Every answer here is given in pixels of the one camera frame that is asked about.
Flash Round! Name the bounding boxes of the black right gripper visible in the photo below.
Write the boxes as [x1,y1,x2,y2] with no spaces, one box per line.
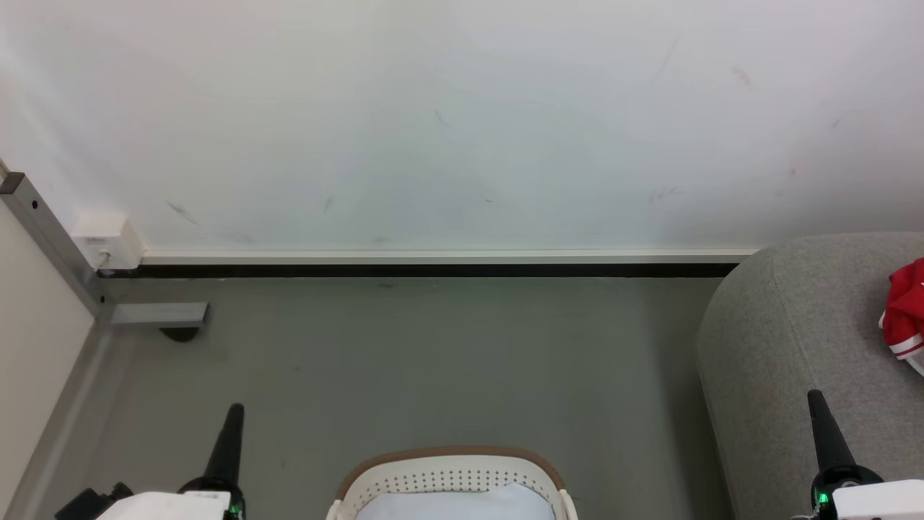
[790,389,885,520]

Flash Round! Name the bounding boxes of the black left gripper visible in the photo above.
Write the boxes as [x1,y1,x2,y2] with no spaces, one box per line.
[177,403,248,520]

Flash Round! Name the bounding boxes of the red white striped garment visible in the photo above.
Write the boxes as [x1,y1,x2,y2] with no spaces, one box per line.
[878,258,924,378]

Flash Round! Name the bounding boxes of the white laundry basket brown rim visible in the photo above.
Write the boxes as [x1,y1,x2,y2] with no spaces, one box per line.
[326,446,578,520]

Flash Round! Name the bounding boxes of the light blue clothing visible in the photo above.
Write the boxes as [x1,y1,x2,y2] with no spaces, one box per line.
[355,482,555,520]

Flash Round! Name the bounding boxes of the grey fabric sofa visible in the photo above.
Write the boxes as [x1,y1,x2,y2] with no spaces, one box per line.
[695,231,924,520]

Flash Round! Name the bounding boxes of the beige partition panel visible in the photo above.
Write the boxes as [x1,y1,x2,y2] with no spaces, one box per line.
[0,199,98,499]

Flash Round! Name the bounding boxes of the white black baseboard strip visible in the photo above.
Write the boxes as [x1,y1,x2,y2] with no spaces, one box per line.
[97,249,759,280]

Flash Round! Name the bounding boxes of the white wall cable box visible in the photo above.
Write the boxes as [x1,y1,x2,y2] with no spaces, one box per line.
[72,211,145,272]

